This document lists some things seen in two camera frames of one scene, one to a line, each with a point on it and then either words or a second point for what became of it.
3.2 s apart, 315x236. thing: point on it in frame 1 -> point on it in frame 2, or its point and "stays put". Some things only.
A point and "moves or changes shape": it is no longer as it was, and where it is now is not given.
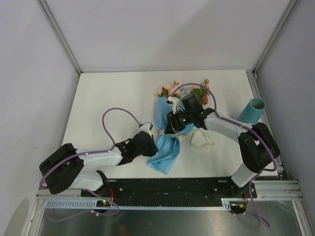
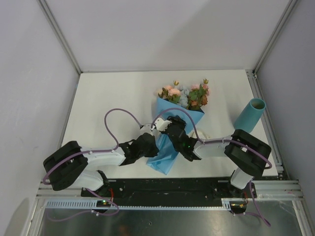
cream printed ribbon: (182, 136) moves or changes shape
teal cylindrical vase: (252, 112) stays put
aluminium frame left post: (45, 7) stays put
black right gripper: (173, 126) -> (176, 120)
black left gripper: (153, 149) stays put
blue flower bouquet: (171, 96) stays put
